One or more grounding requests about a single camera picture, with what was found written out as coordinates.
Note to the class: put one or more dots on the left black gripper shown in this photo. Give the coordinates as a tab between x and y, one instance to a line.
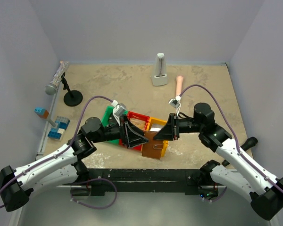
123	131

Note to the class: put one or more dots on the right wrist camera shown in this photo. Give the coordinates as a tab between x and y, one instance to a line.
176	104

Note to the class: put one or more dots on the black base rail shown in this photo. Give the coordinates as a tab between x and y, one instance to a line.
186	181

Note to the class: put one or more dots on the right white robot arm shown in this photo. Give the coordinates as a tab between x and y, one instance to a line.
262	189

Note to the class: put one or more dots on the green plastic bin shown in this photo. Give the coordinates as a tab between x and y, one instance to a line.
108	119

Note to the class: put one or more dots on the cards in red bin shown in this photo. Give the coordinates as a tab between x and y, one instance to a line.
138	123

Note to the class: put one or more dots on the black microphone stand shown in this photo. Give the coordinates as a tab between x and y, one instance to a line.
72	97

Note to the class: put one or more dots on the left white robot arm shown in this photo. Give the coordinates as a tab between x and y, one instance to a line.
64	165

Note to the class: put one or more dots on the brown leather card holder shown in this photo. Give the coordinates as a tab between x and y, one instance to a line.
153	148

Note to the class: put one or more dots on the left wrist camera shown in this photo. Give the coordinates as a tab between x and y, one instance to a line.
118	110

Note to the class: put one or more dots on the blue toy brick stack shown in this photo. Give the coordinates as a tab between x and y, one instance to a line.
58	132

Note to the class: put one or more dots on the blue orange toy block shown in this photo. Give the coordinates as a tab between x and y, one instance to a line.
41	112

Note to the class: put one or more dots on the silver glitter microphone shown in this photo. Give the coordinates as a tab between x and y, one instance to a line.
52	87

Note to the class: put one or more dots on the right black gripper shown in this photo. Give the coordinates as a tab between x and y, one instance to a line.
175	127

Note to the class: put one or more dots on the cards in yellow bin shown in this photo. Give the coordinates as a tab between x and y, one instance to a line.
155	129

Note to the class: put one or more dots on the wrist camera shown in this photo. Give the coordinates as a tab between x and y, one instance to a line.
176	104
118	110

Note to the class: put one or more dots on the white metronome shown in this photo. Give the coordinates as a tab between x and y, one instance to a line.
159	74

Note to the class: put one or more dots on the red plastic bin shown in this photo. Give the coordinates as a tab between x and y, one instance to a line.
145	118

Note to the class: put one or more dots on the yellow plastic bin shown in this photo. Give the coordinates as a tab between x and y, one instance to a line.
155	122

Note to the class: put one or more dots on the pink toy microphone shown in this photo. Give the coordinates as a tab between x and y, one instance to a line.
179	85

